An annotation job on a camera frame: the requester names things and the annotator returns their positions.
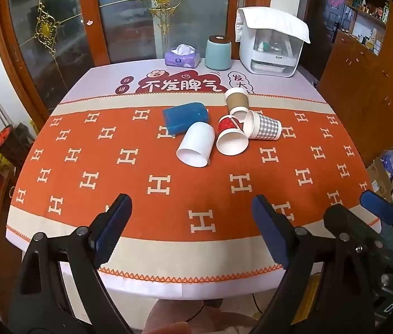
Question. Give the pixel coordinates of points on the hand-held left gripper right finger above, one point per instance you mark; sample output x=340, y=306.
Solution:
x=269, y=231

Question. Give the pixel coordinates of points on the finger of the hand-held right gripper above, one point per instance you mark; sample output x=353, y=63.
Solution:
x=356, y=226
x=379, y=208

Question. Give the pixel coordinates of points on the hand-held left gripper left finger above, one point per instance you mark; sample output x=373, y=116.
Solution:
x=112, y=228

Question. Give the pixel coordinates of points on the red patterned paper cup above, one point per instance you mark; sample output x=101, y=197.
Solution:
x=230, y=137

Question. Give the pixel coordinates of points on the grey checked paper cup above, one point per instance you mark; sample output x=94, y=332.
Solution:
x=266, y=126

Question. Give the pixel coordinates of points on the plain white paper cup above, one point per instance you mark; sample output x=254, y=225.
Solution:
x=198, y=141

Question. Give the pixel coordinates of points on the blue textured cup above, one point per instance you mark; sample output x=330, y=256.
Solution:
x=184, y=115

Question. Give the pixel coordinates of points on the brown sleeved paper cup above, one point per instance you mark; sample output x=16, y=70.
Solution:
x=237, y=101

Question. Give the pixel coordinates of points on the cardboard box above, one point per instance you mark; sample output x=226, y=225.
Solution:
x=379, y=181

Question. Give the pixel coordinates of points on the blue box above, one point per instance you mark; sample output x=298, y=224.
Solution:
x=391, y=163

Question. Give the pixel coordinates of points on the orange patterned tablecloth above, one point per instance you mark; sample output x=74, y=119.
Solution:
x=168, y=195

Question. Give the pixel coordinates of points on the wooden cabinet panel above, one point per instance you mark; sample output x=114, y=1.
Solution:
x=370, y=87

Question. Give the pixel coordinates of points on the black basket with red yarn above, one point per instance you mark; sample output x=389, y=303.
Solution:
x=12, y=142

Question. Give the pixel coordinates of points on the yellow container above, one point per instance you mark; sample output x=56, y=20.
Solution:
x=0, y=158

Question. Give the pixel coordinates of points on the white countertop appliance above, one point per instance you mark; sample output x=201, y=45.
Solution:
x=269, y=55

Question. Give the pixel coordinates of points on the purple tissue box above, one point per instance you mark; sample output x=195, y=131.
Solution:
x=182, y=58

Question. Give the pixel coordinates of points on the teal canister with brown lid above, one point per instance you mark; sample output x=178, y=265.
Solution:
x=218, y=54

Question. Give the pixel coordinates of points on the dark door with pink poster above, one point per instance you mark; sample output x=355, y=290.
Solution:
x=325, y=24

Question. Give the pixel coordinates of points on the wooden framed glass door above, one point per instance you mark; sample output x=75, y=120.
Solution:
x=47, y=41
x=168, y=10

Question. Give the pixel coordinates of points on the white folded cloth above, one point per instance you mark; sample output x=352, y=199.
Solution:
x=273, y=21

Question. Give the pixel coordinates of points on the wall shelf with small goods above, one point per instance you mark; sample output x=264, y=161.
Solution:
x=368, y=10

